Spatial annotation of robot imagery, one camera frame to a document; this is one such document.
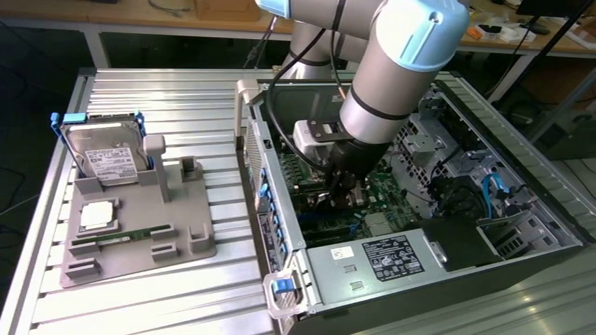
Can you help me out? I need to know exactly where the blue disk wire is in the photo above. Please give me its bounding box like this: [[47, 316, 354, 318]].
[[482, 172, 511, 219]]

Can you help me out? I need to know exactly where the open black PC case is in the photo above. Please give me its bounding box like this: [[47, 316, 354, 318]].
[[232, 78, 596, 335]]

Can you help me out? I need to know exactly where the green RAM stick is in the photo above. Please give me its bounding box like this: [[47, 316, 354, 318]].
[[72, 225, 168, 245]]

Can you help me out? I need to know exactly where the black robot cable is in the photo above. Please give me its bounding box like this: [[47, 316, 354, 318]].
[[242, 0, 355, 172]]

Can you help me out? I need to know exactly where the metal disk bay cage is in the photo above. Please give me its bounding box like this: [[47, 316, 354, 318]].
[[400, 111, 467, 189]]

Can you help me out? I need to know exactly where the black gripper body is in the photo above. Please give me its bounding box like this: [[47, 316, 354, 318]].
[[326, 137, 391, 186]]

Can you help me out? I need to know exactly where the silver CPU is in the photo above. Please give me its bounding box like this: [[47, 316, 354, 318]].
[[79, 202, 118, 230]]

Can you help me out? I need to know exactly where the grey power supply unit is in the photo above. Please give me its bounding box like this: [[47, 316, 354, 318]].
[[304, 228, 451, 304]]

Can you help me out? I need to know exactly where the green motherboard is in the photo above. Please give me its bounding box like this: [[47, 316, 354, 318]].
[[279, 149, 420, 245]]

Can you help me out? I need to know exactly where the hard disk with blue caddy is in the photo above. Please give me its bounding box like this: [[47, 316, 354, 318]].
[[48, 110, 155, 186]]

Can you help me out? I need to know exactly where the orange white box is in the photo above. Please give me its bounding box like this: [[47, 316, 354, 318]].
[[468, 22, 536, 45]]

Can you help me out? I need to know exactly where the silver chipset heatsink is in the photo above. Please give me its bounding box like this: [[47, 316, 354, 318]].
[[366, 212, 398, 237]]

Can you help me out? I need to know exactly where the black equipment box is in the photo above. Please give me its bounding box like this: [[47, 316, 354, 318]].
[[534, 111, 596, 161]]

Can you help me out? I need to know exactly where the wooden desk white frame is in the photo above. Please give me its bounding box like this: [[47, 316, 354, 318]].
[[454, 0, 596, 102], [0, 0, 295, 69]]

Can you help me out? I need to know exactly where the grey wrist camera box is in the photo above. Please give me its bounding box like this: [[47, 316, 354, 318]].
[[292, 119, 348, 163]]

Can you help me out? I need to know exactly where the black fan shroud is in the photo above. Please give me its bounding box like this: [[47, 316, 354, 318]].
[[412, 218, 507, 273]]

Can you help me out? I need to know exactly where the grey parts rack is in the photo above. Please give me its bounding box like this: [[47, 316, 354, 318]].
[[60, 134, 218, 289]]

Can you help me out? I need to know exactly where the black monitor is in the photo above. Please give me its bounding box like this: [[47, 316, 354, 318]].
[[515, 0, 596, 36]]

